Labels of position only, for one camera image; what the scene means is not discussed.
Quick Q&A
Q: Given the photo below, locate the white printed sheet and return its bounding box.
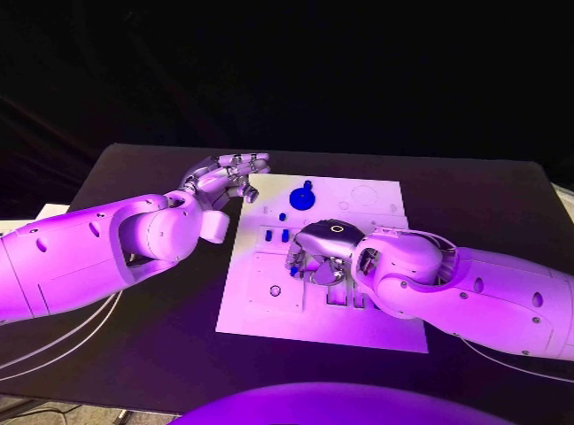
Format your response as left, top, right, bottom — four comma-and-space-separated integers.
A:
0, 203, 72, 249

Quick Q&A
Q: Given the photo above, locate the white task board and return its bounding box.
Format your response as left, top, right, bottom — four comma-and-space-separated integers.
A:
215, 173, 430, 354

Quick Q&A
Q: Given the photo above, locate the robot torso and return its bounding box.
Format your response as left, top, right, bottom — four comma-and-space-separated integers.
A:
166, 381, 518, 425

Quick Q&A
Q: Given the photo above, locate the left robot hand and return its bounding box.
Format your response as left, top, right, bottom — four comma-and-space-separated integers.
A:
179, 152, 273, 212

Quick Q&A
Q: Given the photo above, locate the blue gear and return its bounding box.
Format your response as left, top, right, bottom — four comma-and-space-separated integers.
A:
289, 187, 318, 212

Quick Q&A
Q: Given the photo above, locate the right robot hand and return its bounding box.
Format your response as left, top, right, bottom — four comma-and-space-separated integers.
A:
284, 218, 368, 287

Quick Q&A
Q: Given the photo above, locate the white cable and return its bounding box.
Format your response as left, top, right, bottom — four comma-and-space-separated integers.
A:
0, 291, 126, 378
0, 295, 118, 386
452, 333, 574, 389

